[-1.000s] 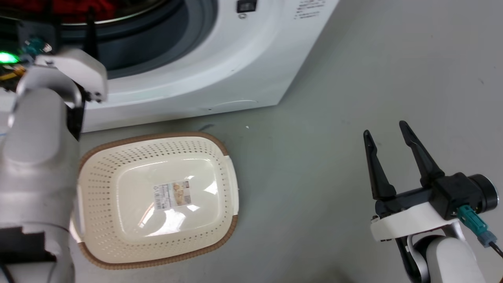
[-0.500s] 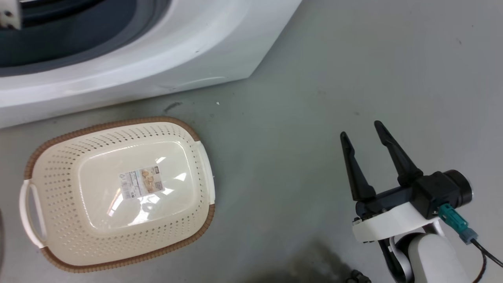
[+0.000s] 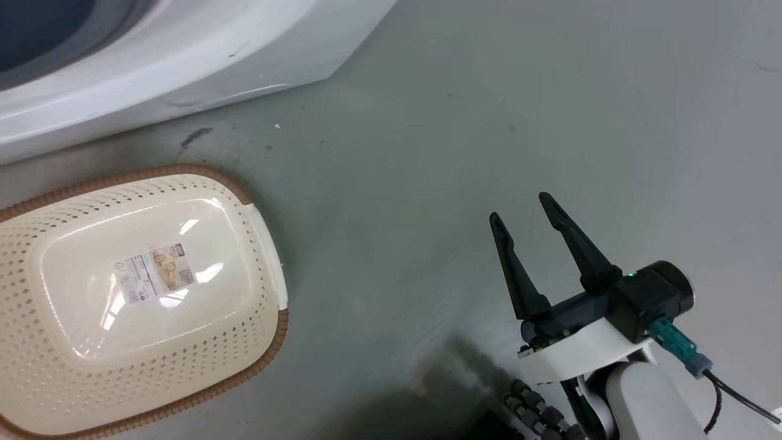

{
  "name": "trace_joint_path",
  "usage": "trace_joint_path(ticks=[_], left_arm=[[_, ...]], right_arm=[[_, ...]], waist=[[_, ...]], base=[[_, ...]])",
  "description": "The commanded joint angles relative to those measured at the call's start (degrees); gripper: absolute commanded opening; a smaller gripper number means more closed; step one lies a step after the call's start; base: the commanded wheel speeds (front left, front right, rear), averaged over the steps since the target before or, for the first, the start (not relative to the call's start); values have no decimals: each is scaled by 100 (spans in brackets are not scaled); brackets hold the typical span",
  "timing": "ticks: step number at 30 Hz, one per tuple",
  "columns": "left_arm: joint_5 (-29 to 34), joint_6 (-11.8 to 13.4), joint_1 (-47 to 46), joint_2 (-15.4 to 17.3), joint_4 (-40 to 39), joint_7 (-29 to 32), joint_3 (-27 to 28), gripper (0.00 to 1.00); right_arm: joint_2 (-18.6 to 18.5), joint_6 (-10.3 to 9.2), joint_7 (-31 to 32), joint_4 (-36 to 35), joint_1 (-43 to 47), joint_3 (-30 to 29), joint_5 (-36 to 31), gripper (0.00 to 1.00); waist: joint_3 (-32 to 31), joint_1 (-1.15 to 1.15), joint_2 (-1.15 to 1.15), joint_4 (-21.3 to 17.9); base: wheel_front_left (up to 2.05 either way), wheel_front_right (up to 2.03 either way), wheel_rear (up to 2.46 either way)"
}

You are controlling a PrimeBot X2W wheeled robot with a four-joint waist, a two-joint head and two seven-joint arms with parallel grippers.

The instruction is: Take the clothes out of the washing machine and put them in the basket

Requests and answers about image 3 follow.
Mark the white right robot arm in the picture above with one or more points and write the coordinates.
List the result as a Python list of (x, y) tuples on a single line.
[(647, 403)]

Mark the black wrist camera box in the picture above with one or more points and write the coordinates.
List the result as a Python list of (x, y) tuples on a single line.
[(649, 300)]

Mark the cream perforated laundry basket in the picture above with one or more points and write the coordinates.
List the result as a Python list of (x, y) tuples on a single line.
[(73, 366)]

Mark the paper label sticker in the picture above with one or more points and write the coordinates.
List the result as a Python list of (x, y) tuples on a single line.
[(156, 274)]

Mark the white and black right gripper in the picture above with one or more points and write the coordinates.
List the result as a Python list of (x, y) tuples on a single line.
[(571, 342)]

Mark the white washing machine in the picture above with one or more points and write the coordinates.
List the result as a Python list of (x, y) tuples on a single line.
[(183, 55)]

